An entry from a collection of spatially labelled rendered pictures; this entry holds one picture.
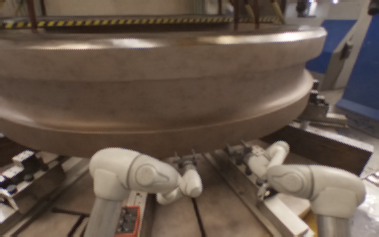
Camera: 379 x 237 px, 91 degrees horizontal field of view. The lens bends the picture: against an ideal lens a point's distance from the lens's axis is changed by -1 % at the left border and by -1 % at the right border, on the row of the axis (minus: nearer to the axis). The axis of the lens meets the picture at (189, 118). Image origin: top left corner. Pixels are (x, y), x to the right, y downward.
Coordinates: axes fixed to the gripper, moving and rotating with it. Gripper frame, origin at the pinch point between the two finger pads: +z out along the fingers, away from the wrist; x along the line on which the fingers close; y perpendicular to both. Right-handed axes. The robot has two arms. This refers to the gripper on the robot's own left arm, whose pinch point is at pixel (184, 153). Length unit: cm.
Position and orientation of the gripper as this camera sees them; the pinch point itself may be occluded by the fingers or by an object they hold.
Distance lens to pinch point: 146.7
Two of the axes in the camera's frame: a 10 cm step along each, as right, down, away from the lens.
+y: -0.1, -8.8, -4.7
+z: -2.0, -4.6, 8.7
